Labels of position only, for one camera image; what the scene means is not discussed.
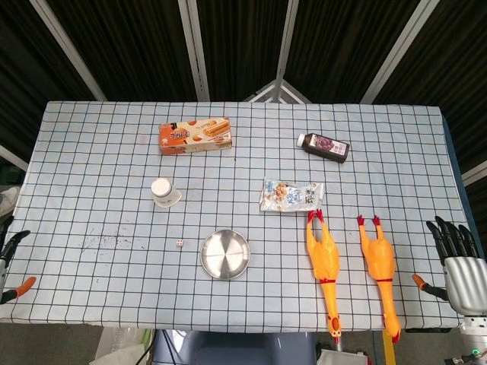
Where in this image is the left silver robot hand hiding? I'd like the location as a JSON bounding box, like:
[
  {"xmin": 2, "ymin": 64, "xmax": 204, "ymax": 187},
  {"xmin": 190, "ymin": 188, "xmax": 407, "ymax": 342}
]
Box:
[{"xmin": 0, "ymin": 215, "xmax": 37, "ymax": 305}]

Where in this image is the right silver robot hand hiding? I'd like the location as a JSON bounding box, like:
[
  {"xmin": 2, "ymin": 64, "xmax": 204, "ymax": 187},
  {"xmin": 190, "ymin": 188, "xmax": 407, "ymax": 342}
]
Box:
[{"xmin": 412, "ymin": 215, "xmax": 487, "ymax": 316}]

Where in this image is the white paper cup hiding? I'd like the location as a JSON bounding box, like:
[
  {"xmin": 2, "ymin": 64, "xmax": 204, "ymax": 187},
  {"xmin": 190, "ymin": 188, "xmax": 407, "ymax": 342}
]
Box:
[{"xmin": 150, "ymin": 176, "xmax": 183, "ymax": 209}]

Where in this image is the round metal plate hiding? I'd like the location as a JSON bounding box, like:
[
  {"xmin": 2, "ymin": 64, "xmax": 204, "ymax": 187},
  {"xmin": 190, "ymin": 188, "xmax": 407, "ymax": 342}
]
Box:
[{"xmin": 199, "ymin": 228, "xmax": 252, "ymax": 281}]

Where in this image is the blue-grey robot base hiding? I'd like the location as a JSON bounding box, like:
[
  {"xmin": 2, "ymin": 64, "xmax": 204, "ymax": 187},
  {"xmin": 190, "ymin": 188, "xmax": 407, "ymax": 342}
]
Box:
[{"xmin": 151, "ymin": 329, "xmax": 317, "ymax": 365}]

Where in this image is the grey sneaker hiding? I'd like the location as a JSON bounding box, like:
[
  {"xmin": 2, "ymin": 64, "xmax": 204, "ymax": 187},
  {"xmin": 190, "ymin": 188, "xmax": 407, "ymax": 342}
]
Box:
[{"xmin": 0, "ymin": 186, "xmax": 21, "ymax": 217}]

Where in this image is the yellow rubber chicken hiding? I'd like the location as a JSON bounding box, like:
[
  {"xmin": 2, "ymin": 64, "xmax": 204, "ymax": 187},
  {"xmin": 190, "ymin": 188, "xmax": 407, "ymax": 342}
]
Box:
[
  {"xmin": 306, "ymin": 208, "xmax": 340, "ymax": 345},
  {"xmin": 356, "ymin": 214, "xmax": 402, "ymax": 344}
]

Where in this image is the blue checkered tablecloth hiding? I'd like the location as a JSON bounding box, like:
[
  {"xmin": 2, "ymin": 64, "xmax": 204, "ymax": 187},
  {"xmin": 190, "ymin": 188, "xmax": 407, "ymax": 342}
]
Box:
[{"xmin": 0, "ymin": 100, "xmax": 481, "ymax": 335}]

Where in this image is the clear plastic bag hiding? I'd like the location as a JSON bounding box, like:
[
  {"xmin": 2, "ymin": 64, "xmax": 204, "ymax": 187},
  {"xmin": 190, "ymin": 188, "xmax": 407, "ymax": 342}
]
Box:
[{"xmin": 91, "ymin": 325, "xmax": 154, "ymax": 365}]

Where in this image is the white bag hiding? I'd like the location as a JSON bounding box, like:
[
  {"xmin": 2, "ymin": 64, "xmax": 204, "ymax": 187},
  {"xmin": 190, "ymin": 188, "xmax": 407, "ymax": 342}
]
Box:
[{"xmin": 317, "ymin": 348, "xmax": 369, "ymax": 365}]

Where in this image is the dark juice bottle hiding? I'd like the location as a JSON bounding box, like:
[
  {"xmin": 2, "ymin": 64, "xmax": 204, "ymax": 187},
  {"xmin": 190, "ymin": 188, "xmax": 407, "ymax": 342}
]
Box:
[{"xmin": 295, "ymin": 132, "xmax": 352, "ymax": 164}]

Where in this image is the crumpled snack bag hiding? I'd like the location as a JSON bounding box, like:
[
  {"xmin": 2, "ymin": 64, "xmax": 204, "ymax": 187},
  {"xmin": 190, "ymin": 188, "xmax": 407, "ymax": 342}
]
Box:
[{"xmin": 259, "ymin": 177, "xmax": 325, "ymax": 214}]

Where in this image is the orange biscuit box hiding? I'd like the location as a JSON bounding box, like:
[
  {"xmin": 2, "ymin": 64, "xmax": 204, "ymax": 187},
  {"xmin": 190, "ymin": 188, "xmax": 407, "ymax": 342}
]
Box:
[{"xmin": 158, "ymin": 116, "xmax": 234, "ymax": 157}]

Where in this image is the white aluminium frame beam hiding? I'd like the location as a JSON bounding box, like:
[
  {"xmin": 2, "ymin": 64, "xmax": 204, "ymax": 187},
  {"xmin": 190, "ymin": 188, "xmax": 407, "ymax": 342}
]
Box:
[
  {"xmin": 177, "ymin": 0, "xmax": 212, "ymax": 102},
  {"xmin": 30, "ymin": 0, "xmax": 108, "ymax": 102},
  {"xmin": 359, "ymin": 0, "xmax": 435, "ymax": 104},
  {"xmin": 461, "ymin": 161, "xmax": 487, "ymax": 187},
  {"xmin": 0, "ymin": 144, "xmax": 30, "ymax": 173},
  {"xmin": 273, "ymin": 0, "xmax": 301, "ymax": 83}
]

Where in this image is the yellow post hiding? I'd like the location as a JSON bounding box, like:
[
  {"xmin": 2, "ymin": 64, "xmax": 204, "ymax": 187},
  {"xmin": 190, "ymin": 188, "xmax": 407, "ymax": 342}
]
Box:
[{"xmin": 382, "ymin": 330, "xmax": 397, "ymax": 365}]

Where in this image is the triangular white frame bracket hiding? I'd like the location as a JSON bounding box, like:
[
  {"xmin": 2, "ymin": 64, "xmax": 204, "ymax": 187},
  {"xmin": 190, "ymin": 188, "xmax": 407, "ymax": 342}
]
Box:
[{"xmin": 243, "ymin": 78, "xmax": 314, "ymax": 103}]

